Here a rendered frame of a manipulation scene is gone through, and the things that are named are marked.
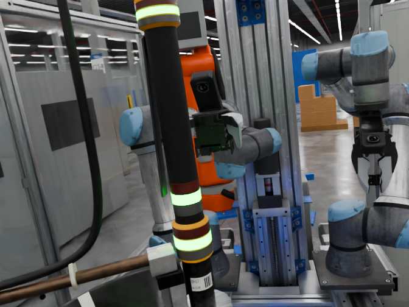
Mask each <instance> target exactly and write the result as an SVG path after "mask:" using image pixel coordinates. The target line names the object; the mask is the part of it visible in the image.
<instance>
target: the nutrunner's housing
mask: <svg viewBox="0 0 409 307"><path fill-rule="evenodd" d="M182 266H183V273H184V280H185V284H186V291H187V293H188V294H189V302H190V306H191V307H216V306H217V304H216V299H215V291H214V289H215V283H214V275H213V270H212V262H211V257H209V258H208V259H206V260H204V261H202V262H199V263H185V262H182Z"/></svg>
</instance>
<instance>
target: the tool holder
mask: <svg viewBox="0 0 409 307"><path fill-rule="evenodd" d="M166 245H171V243H167V244H163V245H158V246H155V247H151V248H147V249H146V252H147V253H148V260H149V268H150V272H151V275H152V277H156V281H157V284H158V288H159V290H163V289H167V288H168V292H169V298H170V304H171V307H191V306H190V302H189V295H186V288H185V280H184V273H183V270H182V268H181V266H180V263H179V261H178V258H177V257H176V256H175V252H174V250H173V249H172V251H169V252H165V253H160V254H158V253H156V250H157V249H156V248H159V247H164V246H166ZM171 246H172V245H171ZM214 291H215V299H216V304H217V306H216V307H232V302H231V299H230V298H229V296H228V295H226V294H225V293H224V292H222V291H218V290H215V289H214Z"/></svg>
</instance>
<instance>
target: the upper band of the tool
mask: <svg viewBox="0 0 409 307"><path fill-rule="evenodd" d="M139 1H141V0H135V1H134V3H135V4H136V3H137V2H139ZM164 5H169V6H175V7H178V6H177V5H172V4H160V5H151V6H148V7H143V8H141V9H139V10H137V11H136V12H138V11H140V10H142V9H146V8H149V7H156V6H164ZM156 15H178V16H179V14H176V13H159V14H154V15H148V16H144V17H142V18H139V19H138V21H139V20H140V19H143V18H146V17H150V16H156ZM179 25H180V23H179V22H161V23H153V24H148V25H145V26H142V27H140V28H139V30H141V31H145V30H147V29H151V28H154V27H162V26H175V27H178V26H179Z"/></svg>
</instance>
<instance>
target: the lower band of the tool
mask: <svg viewBox="0 0 409 307"><path fill-rule="evenodd" d="M208 220H209V218H208V216H207V215H205V214H204V219H203V220H202V221H199V222H197V223H195V224H190V225H180V224H177V223H176V222H175V220H173V222H172V227H173V228H176V229H178V230H191V229H195V228H198V227H201V226H203V225H205V224H206V223H207V222H208ZM208 233H209V232H208ZM208 233H207V234H208ZM207 234H206V235H207ZM206 235H204V236H206ZM204 236H202V237H204ZM202 237H200V238H202ZM200 238H196V239H200ZM176 239H178V238H176ZM196 239H188V240H184V239H178V240H181V241H192V240H196ZM211 241H212V240H211ZM210 243H211V242H210ZM210 243H209V244H210ZM209 244H208V245H209ZM208 245H207V246H208ZM207 246H205V247H207ZM205 247H203V248H205ZM203 248H200V249H203ZM200 249H196V250H200ZM178 250H181V249H178ZM196 250H181V251H185V252H191V251H196ZM212 253H213V251H212ZM212 253H211V254H210V255H209V256H207V257H205V258H203V259H199V260H196V261H185V260H182V259H179V257H178V259H179V260H180V261H182V262H185V263H199V262H202V261H204V260H206V259H208V258H209V257H210V256H211V255H212Z"/></svg>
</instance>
